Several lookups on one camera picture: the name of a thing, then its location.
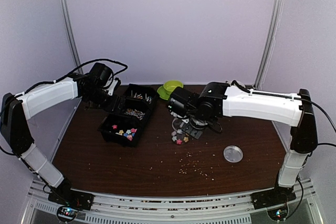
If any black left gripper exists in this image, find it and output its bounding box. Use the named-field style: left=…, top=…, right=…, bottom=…
left=84, top=86, right=125, bottom=114

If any clear plastic jar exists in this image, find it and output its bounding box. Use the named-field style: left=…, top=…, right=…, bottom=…
left=171, top=118, right=190, bottom=146

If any black three-compartment candy tray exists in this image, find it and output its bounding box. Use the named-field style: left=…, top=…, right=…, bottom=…
left=98, top=84, right=159, bottom=147

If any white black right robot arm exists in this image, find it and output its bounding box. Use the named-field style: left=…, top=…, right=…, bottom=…
left=167, top=80, right=318, bottom=204

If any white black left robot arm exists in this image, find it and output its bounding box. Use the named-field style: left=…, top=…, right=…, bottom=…
left=1, top=60, right=126, bottom=205

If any green saucer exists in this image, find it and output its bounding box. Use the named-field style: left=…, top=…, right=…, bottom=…
left=157, top=85, right=173, bottom=100

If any silver jar lid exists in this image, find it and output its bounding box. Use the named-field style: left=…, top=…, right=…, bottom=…
left=223, top=145, right=243, bottom=163

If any green bowl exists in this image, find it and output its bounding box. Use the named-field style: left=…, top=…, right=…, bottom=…
left=163, top=80, right=184, bottom=93

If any coral pattern ceramic mug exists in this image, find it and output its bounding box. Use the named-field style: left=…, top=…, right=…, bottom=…
left=226, top=80, right=246, bottom=88

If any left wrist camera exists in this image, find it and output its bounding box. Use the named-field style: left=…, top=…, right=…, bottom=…
left=106, top=78, right=121, bottom=96

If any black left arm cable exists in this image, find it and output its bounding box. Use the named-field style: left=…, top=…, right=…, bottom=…
left=0, top=58, right=129, bottom=156

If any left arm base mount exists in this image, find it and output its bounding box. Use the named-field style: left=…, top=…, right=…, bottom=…
left=47, top=178, right=94, bottom=223

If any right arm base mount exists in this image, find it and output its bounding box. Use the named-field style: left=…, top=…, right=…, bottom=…
left=251, top=186, right=296, bottom=222

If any front aluminium rail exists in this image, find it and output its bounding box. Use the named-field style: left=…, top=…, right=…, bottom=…
left=19, top=185, right=325, bottom=223

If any left aluminium frame post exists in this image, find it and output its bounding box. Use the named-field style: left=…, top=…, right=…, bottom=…
left=60, top=0, right=83, bottom=74

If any aluminium frame post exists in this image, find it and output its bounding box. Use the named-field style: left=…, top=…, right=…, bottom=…
left=254, top=0, right=284, bottom=89
left=60, top=0, right=83, bottom=74

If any right aluminium frame post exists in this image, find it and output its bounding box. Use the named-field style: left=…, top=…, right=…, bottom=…
left=254, top=0, right=284, bottom=89

